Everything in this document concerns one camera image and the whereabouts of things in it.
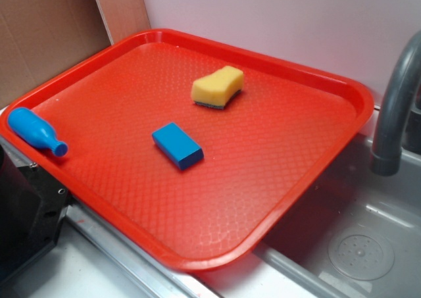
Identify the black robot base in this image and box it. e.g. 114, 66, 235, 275
1, 148, 68, 285

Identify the blue rectangular block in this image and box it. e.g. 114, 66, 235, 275
152, 122, 204, 170

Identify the red plastic tray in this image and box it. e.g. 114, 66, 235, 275
1, 30, 374, 272

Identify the yellow sponge with grey pad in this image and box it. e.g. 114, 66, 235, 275
191, 66, 244, 109

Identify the light wooden board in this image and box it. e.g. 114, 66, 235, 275
96, 0, 151, 44

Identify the grey plastic toy sink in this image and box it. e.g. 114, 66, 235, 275
197, 122, 420, 297

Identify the blue plastic toy bottle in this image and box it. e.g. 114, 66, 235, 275
7, 107, 68, 157

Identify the grey toy faucet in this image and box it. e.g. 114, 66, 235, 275
370, 32, 420, 176

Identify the brown cardboard panel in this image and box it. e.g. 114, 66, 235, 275
1, 0, 110, 107

